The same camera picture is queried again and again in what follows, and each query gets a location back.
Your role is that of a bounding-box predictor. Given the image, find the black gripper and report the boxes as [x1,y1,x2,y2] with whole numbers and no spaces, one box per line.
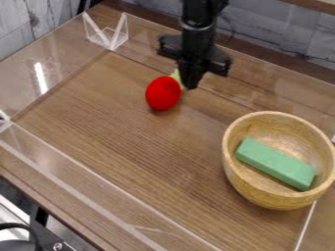
[158,34,234,90]

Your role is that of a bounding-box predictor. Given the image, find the red toy fruit green stem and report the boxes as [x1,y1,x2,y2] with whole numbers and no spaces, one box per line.
[146,70,184,111]

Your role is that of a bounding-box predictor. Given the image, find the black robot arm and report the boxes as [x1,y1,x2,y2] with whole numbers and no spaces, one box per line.
[158,0,234,90]

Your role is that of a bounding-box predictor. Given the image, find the wooden bowl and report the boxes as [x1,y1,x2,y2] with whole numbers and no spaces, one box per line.
[222,111,335,211]

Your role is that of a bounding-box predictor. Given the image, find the green rectangular block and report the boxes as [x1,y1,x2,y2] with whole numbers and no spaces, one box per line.
[236,137,317,191]

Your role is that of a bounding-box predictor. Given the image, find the clear acrylic corner bracket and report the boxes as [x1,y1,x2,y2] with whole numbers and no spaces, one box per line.
[83,12,129,51]

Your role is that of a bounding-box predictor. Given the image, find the clear acrylic tray wall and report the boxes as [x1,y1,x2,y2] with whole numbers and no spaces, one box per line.
[0,110,226,251]

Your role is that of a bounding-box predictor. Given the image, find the black cable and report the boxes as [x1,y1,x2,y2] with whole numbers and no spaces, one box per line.
[0,222,38,251]

